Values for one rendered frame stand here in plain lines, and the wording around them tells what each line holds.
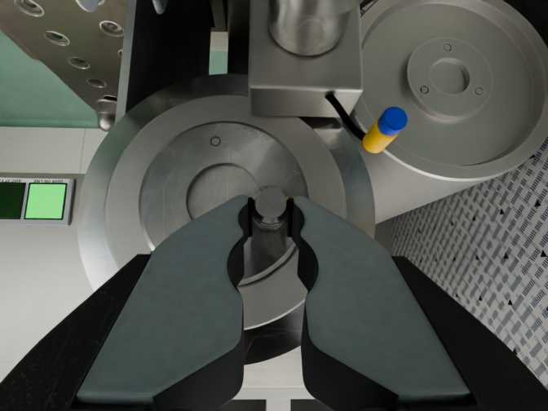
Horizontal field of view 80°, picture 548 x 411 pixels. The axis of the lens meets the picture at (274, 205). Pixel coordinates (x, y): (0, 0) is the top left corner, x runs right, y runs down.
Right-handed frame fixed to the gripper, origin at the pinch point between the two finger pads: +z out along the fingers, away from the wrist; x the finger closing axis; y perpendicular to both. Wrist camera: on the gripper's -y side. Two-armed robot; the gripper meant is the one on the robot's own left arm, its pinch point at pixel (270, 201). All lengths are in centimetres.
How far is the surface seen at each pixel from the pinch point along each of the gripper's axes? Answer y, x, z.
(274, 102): -2.7, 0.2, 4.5
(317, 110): -2.3, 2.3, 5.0
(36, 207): 18.5, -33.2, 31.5
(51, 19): -5.6, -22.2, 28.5
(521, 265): 6.7, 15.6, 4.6
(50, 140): 90, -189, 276
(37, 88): 41, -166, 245
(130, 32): -5.2, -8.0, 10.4
